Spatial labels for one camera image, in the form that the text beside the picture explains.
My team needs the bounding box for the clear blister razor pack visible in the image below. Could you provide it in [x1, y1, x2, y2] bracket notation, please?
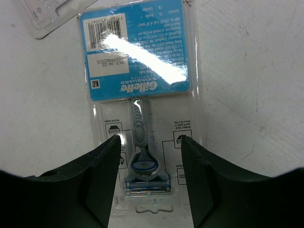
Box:
[15, 0, 96, 39]
[77, 0, 205, 216]

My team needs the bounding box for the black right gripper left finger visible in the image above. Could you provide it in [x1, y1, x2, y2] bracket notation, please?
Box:
[0, 135, 121, 228]

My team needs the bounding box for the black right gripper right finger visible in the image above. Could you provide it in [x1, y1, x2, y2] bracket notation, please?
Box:
[181, 136, 304, 228]

